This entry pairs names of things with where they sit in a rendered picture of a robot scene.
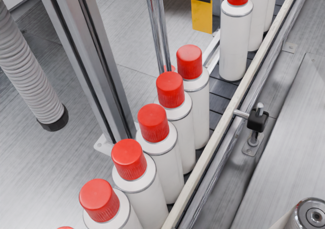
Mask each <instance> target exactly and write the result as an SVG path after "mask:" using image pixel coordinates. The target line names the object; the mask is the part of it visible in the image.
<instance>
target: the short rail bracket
mask: <svg viewBox="0 0 325 229"><path fill-rule="evenodd" d="M268 118H269V113H268V112H266V111H264V104H263V103H262V102H259V103H258V104H257V107H256V108H253V109H252V111H251V113H250V115H249V117H248V120H247V128H249V129H251V130H252V133H251V143H252V144H255V143H257V138H258V134H259V133H262V132H263V131H264V129H265V127H266V124H267V122H268Z"/></svg>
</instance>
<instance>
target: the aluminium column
mask: <svg viewBox="0 0 325 229"><path fill-rule="evenodd" d="M42 2H43V4H44V6H45V9H46V11H47V13H48V15H49V17H50V19H51V22H52V24H53V26H54V28H55V30H56V32H57V35H58V37H59V39H60V41H61V43H62V45H63V48H64V50H65V52H66V54H67V56H68V58H69V61H70V63H71V65H72V67H73V69H74V71H75V74H76V76H77V78H78V80H79V82H80V84H81V86H82V88H83V90H84V92H85V95H86V97H87V99H88V101H89V103H90V106H91V108H92V110H93V112H94V114H95V116H96V118H97V121H98V123H99V125H100V127H101V129H102V131H103V134H104V136H105V138H106V140H107V142H108V143H109V144H111V145H113V146H114V145H115V144H116V143H117V142H119V141H121V140H123V139H128V136H127V133H126V131H125V128H124V125H123V123H122V120H121V117H120V115H119V112H118V109H117V106H116V103H115V100H114V98H113V95H112V92H111V89H110V87H109V84H108V81H107V78H106V75H105V73H104V70H103V67H102V65H101V62H100V59H99V56H98V53H97V51H96V48H95V45H94V42H93V40H92V37H91V34H90V31H89V29H88V26H87V23H86V20H85V18H84V15H83V12H82V9H81V7H80V4H79V1H78V0H42ZM82 2H83V4H84V7H85V9H86V12H87V14H88V17H89V20H90V23H91V26H92V29H93V32H94V35H95V37H96V40H97V43H98V46H99V49H100V52H101V55H102V58H103V61H104V64H105V67H106V70H107V74H108V77H109V80H110V83H111V87H112V89H113V93H114V96H115V99H116V101H117V104H118V107H119V110H120V113H121V115H122V117H123V120H124V122H125V124H126V127H127V130H128V133H129V136H130V138H131V139H135V136H136V133H137V130H136V127H135V123H134V120H133V116H132V113H131V110H130V107H129V104H128V101H127V98H126V95H125V91H124V88H123V85H122V82H121V79H120V75H119V72H118V69H117V66H116V63H115V59H114V56H113V53H112V50H111V47H110V43H109V40H108V37H107V34H106V31H105V28H104V25H103V21H102V18H101V15H100V11H99V8H98V5H97V2H96V0H82Z"/></svg>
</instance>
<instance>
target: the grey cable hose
mask: <svg viewBox="0 0 325 229"><path fill-rule="evenodd" d="M0 66H1V68H2V70H3V71H4V73H5V74H6V75H7V77H8V78H9V80H10V81H11V82H12V84H13V85H14V87H15V88H16V89H17V91H18V92H19V94H20V95H21V97H22V98H23V99H24V101H25V102H26V104H27V105H28V106H29V108H30V109H31V110H32V112H33V113H34V115H35V116H36V121H37V122H38V123H39V125H40V126H41V127H42V128H43V129H45V130H47V131H50V132H54V131H58V130H60V129H62V128H63V127H65V126H66V124H67V123H68V120H69V115H68V110H67V108H66V107H65V105H63V104H62V103H61V102H60V100H59V98H58V96H57V94H56V93H55V91H54V89H53V87H52V86H51V84H50V82H49V80H48V79H47V77H46V75H45V73H44V72H43V70H42V68H41V66H40V64H39V63H38V61H37V59H36V58H35V56H34V54H33V52H32V51H31V49H30V47H29V45H28V44H27V42H26V40H25V38H24V37H23V35H22V33H21V32H20V29H19V28H18V26H17V24H16V23H15V21H14V19H13V17H12V15H11V14H10V12H9V10H8V9H7V7H6V5H5V4H4V2H3V0H0Z"/></svg>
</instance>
